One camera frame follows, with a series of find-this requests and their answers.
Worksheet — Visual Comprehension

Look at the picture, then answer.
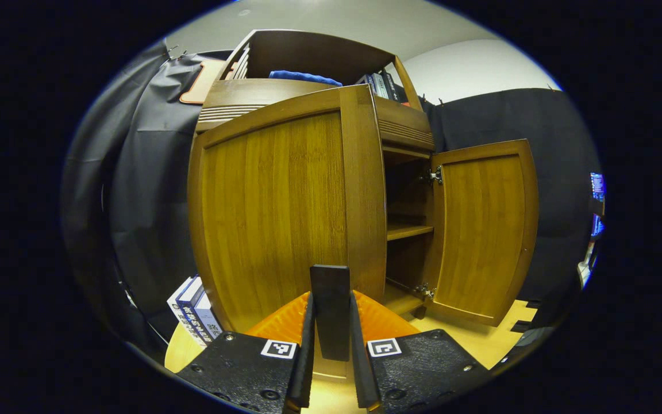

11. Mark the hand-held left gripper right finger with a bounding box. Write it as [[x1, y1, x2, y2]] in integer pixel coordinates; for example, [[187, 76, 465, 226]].
[[348, 289, 490, 413]]

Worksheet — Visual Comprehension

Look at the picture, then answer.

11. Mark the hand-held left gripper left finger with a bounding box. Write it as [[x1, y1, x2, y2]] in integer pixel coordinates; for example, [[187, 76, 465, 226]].
[[176, 290, 315, 414]]

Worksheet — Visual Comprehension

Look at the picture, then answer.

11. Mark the black door handle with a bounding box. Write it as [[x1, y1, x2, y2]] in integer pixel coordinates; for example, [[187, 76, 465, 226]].
[[310, 264, 352, 362]]

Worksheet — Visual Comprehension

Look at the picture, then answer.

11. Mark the wooden cabinet door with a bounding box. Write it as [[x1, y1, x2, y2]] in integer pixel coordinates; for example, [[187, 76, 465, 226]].
[[186, 85, 388, 381], [423, 139, 540, 327]]

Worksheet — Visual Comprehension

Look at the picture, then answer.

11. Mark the wooden double-door shoe cabinet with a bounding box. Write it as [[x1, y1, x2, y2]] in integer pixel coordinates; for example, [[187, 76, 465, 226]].
[[193, 30, 436, 320]]

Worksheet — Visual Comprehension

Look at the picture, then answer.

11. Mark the wooden cabinet shelf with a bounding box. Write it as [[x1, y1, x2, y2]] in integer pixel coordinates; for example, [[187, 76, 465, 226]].
[[387, 224, 435, 241]]

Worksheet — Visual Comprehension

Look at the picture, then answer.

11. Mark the black backdrop cloth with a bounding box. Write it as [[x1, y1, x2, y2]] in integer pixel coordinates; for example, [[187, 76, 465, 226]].
[[61, 40, 603, 351]]

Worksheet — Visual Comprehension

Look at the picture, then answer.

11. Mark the black book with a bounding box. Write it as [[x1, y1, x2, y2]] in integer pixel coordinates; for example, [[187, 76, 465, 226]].
[[380, 69, 409, 104]]

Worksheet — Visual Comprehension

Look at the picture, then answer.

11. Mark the grey book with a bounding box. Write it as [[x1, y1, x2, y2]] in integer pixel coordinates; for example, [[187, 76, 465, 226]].
[[368, 72, 392, 99]]

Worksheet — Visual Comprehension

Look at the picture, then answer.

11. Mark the blue folded cloth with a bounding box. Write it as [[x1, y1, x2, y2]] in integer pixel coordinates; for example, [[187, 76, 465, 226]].
[[268, 70, 343, 88]]

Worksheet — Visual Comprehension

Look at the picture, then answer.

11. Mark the lit computer monitor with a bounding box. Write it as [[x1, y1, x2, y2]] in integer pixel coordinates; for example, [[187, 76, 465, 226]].
[[588, 171, 606, 237]]

